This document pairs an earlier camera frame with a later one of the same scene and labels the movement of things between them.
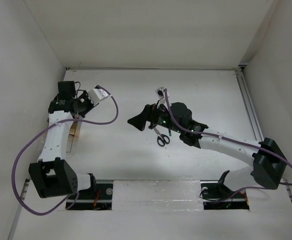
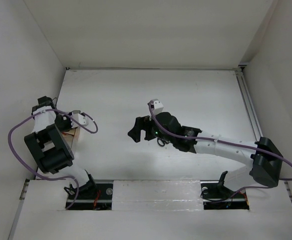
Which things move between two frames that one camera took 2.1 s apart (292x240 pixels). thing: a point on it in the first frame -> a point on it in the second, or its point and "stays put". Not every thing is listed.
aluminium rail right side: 249,104 stays put
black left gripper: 85,95 -> 68,127
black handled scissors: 162,139 stays put
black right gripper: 149,114 -> 141,123
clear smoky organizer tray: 73,134 stays put
